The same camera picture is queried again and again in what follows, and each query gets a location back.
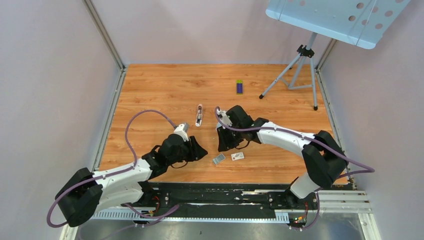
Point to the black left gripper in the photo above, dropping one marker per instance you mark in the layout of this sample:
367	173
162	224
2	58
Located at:
196	151

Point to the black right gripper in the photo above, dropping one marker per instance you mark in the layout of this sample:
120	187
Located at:
224	143

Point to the white staple box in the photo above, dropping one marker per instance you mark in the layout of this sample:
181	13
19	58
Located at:
237	156

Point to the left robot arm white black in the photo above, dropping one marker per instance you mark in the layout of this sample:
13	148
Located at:
87	192

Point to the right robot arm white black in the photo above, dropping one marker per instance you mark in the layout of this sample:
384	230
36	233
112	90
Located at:
323	158

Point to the purple green small block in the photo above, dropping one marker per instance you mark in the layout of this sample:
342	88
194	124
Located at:
239	87

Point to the grey tripod stand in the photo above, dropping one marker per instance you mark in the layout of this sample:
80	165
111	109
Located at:
304	52

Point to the light blue perforated tray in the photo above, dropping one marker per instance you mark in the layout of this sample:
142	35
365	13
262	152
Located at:
361	23

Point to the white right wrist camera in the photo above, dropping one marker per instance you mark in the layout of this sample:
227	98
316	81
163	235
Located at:
224	119

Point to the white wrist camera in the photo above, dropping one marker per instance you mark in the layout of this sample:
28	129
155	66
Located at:
224	119
182	131

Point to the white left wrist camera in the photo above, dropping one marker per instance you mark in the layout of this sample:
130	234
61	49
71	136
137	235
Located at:
182	131

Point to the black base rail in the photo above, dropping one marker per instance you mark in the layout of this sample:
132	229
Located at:
237	203

